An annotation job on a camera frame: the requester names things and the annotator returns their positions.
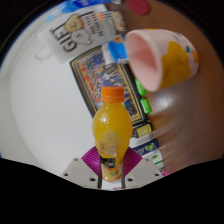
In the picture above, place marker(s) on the framed group photo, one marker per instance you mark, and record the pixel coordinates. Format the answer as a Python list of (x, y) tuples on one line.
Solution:
[(91, 71)]

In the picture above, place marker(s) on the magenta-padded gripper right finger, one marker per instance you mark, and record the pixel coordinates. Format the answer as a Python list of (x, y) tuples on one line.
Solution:
[(145, 171)]

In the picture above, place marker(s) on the amber pump bottle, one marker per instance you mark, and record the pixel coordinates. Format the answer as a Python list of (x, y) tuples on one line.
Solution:
[(143, 130)]

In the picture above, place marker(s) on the blue detergent bottle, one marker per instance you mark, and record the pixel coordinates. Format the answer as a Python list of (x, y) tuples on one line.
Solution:
[(76, 5)]

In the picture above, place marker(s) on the orange juice bottle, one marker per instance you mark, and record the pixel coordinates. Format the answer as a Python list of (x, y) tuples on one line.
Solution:
[(111, 126)]

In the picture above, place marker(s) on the pink mug with yellow print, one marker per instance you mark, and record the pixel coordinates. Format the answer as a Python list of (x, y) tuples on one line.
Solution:
[(173, 60)]

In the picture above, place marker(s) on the colourful puzzle cube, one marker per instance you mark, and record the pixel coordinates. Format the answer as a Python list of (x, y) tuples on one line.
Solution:
[(101, 16)]

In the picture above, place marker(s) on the flat round red coaster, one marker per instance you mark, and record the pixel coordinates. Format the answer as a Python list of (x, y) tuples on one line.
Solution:
[(138, 6)]

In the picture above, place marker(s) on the small snack packet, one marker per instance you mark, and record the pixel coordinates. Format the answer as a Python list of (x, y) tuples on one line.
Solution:
[(120, 21)]

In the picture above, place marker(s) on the dark blue pump bottle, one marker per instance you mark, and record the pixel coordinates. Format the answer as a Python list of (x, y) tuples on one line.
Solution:
[(146, 147)]

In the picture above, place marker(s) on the white printed paper gift bag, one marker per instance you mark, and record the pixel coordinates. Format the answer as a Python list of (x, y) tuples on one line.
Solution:
[(73, 36)]

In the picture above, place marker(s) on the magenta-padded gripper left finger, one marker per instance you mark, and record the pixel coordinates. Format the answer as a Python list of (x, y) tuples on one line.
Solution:
[(78, 171)]

